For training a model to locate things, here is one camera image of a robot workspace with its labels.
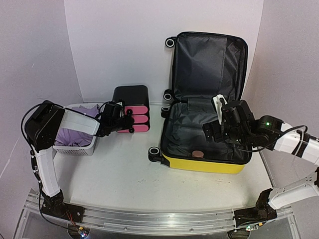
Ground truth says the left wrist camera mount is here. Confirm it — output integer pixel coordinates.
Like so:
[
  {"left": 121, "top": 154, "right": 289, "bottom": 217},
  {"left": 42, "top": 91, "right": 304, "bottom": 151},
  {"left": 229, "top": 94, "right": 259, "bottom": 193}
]
[{"left": 100, "top": 101, "right": 124, "bottom": 125}]

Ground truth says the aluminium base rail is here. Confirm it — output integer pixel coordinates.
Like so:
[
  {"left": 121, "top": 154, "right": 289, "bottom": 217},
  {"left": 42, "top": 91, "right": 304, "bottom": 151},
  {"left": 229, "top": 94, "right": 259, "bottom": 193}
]
[{"left": 13, "top": 190, "right": 300, "bottom": 239}]

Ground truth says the purple garment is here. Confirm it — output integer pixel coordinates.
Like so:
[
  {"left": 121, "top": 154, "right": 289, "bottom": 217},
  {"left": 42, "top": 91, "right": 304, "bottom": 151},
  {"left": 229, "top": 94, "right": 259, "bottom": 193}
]
[{"left": 54, "top": 105, "right": 99, "bottom": 147}]

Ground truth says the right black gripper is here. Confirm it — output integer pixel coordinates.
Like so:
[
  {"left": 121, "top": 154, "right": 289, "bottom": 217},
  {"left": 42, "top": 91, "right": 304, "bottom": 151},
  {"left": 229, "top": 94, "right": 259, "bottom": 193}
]
[{"left": 203, "top": 120, "right": 250, "bottom": 147}]

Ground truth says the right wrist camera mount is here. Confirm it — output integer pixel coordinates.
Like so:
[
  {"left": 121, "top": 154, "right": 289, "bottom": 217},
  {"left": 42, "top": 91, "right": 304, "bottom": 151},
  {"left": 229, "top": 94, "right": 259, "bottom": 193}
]
[{"left": 211, "top": 94, "right": 255, "bottom": 126}]

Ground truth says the pink powder makeup compact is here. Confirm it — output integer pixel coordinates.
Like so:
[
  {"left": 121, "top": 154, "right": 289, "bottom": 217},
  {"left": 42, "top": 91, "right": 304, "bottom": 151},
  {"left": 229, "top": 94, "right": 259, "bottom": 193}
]
[{"left": 192, "top": 150, "right": 204, "bottom": 158}]

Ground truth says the small green circuit board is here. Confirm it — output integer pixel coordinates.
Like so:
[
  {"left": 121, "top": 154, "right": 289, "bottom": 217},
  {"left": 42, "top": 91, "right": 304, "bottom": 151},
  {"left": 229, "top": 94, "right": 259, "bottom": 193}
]
[{"left": 69, "top": 228, "right": 89, "bottom": 239}]

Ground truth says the white perforated plastic basket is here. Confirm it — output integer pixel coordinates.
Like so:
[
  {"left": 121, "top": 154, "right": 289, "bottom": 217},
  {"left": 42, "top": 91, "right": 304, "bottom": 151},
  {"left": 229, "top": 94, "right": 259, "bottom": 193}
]
[{"left": 53, "top": 103, "right": 102, "bottom": 156}]

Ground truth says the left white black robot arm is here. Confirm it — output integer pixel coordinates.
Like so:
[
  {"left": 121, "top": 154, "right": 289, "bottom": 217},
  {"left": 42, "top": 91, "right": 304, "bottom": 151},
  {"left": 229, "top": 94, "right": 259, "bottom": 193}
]
[{"left": 20, "top": 100, "right": 135, "bottom": 219}]

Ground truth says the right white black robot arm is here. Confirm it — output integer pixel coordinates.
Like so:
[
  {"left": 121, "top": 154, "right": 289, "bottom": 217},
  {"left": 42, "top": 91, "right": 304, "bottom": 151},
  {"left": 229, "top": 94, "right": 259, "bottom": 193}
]
[{"left": 203, "top": 116, "right": 319, "bottom": 231}]

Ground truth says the yellow Pikachu hard-shell suitcase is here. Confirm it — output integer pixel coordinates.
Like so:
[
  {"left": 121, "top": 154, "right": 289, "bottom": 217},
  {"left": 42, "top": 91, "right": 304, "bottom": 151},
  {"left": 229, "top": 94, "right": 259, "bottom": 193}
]
[{"left": 148, "top": 32, "right": 252, "bottom": 174}]

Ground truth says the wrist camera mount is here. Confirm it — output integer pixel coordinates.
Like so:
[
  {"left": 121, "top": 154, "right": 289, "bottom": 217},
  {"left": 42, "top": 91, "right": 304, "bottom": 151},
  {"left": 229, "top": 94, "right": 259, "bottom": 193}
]
[
  {"left": 211, "top": 94, "right": 255, "bottom": 126},
  {"left": 100, "top": 101, "right": 124, "bottom": 125}
]

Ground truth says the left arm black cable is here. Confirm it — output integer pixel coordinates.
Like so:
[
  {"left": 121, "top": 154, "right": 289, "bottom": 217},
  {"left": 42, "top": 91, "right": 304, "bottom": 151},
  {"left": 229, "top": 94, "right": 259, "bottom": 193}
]
[{"left": 20, "top": 103, "right": 40, "bottom": 150}]

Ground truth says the black pink drawer organizer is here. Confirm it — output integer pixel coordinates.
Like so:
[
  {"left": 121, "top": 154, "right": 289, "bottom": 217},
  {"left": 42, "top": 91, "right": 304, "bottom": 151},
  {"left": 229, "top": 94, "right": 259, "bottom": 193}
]
[{"left": 112, "top": 85, "right": 150, "bottom": 133}]

